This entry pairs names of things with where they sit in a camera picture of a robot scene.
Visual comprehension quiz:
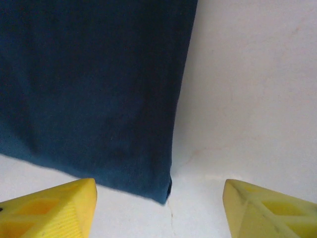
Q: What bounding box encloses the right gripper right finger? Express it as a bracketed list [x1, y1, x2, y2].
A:
[222, 178, 317, 238]

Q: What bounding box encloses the navy blue t-shirt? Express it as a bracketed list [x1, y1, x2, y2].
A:
[0, 0, 199, 205]

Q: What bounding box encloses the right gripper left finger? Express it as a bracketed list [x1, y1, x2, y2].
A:
[0, 178, 98, 238]

